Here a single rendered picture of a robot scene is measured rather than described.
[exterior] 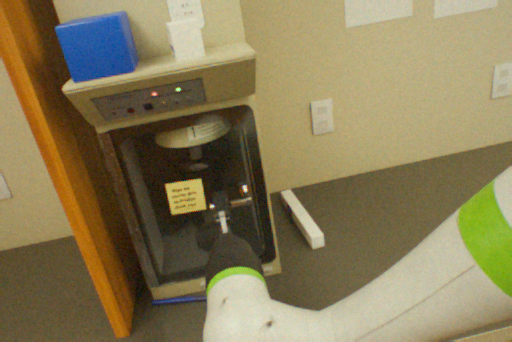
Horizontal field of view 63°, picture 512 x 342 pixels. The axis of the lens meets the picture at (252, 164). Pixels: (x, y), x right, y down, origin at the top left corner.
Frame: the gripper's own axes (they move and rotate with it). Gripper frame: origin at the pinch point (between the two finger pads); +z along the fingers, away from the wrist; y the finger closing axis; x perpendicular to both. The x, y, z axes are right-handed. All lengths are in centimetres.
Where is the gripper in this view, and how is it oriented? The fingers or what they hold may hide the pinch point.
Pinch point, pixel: (221, 205)
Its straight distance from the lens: 87.7
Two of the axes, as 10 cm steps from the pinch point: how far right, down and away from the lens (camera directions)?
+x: -9.8, 2.1, -0.7
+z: -1.5, -4.1, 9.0
